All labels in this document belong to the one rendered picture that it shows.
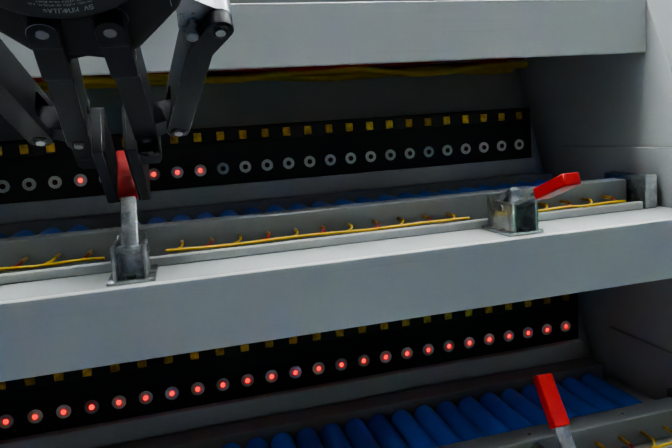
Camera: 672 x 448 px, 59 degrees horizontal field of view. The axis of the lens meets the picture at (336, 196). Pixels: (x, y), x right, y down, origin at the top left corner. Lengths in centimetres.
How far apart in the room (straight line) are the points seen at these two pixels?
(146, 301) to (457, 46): 29
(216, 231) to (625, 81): 38
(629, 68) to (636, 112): 4
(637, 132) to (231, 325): 39
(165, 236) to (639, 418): 38
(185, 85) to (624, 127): 41
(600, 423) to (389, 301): 20
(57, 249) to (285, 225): 16
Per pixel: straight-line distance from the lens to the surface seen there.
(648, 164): 58
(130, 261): 40
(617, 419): 53
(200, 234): 44
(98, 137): 36
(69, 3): 23
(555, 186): 40
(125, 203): 40
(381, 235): 44
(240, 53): 43
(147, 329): 38
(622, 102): 60
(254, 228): 44
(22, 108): 33
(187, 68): 30
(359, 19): 46
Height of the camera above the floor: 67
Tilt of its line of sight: 15 degrees up
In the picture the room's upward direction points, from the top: 9 degrees counter-clockwise
